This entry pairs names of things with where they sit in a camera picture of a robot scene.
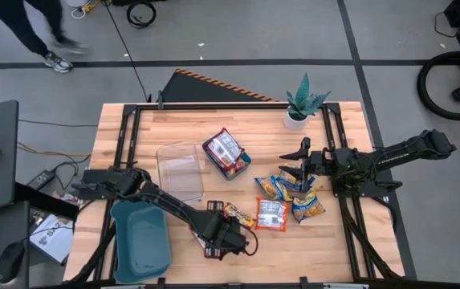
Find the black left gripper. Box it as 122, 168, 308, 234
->
200, 199, 250, 260

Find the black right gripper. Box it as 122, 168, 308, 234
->
278, 137, 338, 193

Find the blue Maruchan noodle pack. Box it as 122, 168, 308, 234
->
254, 175, 293, 201
291, 188, 327, 224
273, 162, 317, 193

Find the red Maruchan noodle pack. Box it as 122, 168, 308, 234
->
223, 158, 249, 177
222, 202, 258, 230
206, 128, 243, 168

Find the orange Maruchan noodle pack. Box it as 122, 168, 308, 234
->
254, 196, 291, 233

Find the white plant pot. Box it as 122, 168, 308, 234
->
283, 110, 311, 132

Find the green succulent plant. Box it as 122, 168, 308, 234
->
285, 71, 332, 121

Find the clear plastic organizer box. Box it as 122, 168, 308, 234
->
156, 142, 206, 204

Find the small blue bin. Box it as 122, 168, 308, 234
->
202, 128, 252, 181

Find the large teal plastic bin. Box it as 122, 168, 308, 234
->
109, 200, 173, 285

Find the black ramp with orange stripes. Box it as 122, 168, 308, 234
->
161, 67, 279, 104

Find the white printed booklet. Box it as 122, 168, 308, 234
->
28, 214, 75, 265

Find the black power adapter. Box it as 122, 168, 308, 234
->
26, 169, 57, 191

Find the black computer mouse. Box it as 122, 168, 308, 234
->
0, 242, 26, 285

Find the person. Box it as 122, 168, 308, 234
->
0, 0, 91, 74

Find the black aluminium rig frame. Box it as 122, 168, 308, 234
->
68, 102, 405, 289

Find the yellow floor cable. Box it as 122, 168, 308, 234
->
16, 140, 93, 158

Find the long black floor cable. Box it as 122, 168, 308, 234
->
103, 0, 153, 104

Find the coiled black cable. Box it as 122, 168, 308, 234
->
126, 1, 157, 30

